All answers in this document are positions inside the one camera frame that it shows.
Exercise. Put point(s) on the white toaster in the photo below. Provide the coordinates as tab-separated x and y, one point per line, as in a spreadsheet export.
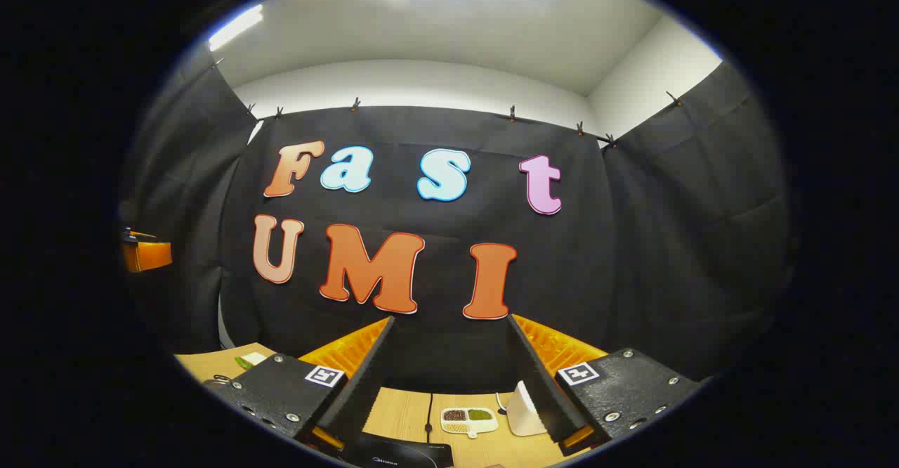
523	412

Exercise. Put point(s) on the black induction cooktop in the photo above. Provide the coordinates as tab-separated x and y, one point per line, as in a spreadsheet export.
400	454

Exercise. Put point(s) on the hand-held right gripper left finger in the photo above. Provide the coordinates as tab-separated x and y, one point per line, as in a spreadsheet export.
365	376

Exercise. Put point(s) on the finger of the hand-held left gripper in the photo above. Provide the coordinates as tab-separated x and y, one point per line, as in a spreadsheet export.
151	256

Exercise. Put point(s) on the sandwich with lettuce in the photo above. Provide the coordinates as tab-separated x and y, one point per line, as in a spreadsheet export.
251	360

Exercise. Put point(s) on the white tray of mixed beans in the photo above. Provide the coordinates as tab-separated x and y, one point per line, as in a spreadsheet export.
467	422

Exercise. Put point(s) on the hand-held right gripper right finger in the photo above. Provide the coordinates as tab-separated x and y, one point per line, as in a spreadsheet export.
541	384

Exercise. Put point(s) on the row of black backdrop clips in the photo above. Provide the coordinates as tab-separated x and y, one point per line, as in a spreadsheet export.
512	113

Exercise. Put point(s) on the ceiling light panel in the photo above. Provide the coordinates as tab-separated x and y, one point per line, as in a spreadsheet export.
235	27

